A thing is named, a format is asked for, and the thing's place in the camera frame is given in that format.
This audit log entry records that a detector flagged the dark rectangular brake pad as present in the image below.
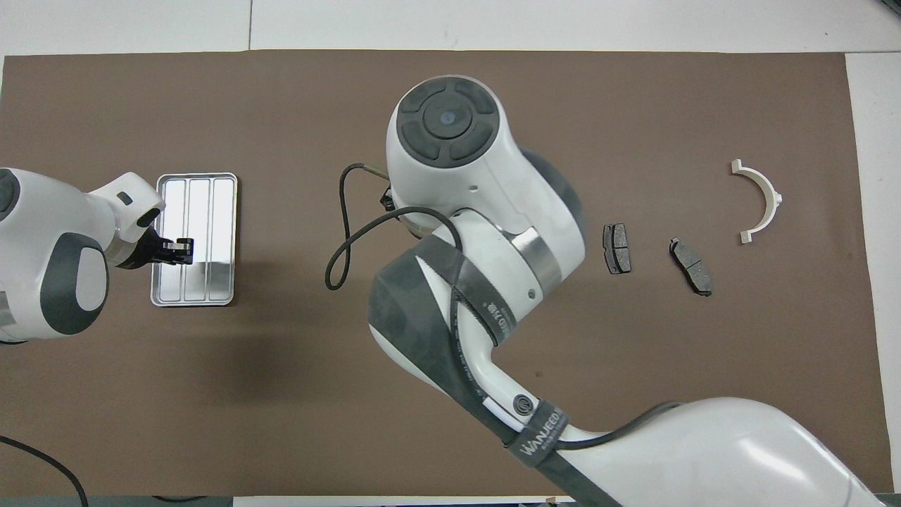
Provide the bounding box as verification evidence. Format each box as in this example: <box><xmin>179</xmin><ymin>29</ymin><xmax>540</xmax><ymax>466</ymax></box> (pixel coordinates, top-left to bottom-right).
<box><xmin>603</xmin><ymin>223</ymin><xmax>632</xmax><ymax>275</ymax></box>

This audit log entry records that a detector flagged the silver metal tray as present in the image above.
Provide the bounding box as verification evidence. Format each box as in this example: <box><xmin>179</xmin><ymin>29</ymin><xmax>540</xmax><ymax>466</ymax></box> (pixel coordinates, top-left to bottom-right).
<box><xmin>150</xmin><ymin>172</ymin><xmax>239</xmax><ymax>308</ymax></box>

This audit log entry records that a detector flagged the dark curved brake pad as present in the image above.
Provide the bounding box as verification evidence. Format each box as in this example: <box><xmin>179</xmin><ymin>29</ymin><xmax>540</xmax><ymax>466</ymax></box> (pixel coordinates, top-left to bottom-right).
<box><xmin>669</xmin><ymin>237</ymin><xmax>714</xmax><ymax>297</ymax></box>

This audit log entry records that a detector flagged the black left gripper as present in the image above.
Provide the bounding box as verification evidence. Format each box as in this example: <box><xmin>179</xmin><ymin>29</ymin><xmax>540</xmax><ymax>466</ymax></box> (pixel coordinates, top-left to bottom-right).
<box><xmin>113</xmin><ymin>229</ymin><xmax>194</xmax><ymax>270</ymax></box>

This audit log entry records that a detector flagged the white half-ring bracket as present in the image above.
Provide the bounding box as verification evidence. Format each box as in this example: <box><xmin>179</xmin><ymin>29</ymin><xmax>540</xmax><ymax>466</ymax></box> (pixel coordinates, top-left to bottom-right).
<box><xmin>730</xmin><ymin>159</ymin><xmax>783</xmax><ymax>245</ymax></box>

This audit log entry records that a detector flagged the brown table mat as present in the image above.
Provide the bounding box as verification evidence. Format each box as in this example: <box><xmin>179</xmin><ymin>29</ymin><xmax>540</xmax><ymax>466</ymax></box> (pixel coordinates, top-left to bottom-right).
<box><xmin>0</xmin><ymin>49</ymin><xmax>895</xmax><ymax>497</ymax></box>

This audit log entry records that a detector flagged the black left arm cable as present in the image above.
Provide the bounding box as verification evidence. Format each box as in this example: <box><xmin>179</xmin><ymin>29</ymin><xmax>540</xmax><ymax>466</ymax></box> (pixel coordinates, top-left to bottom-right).
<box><xmin>0</xmin><ymin>435</ymin><xmax>208</xmax><ymax>507</ymax></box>

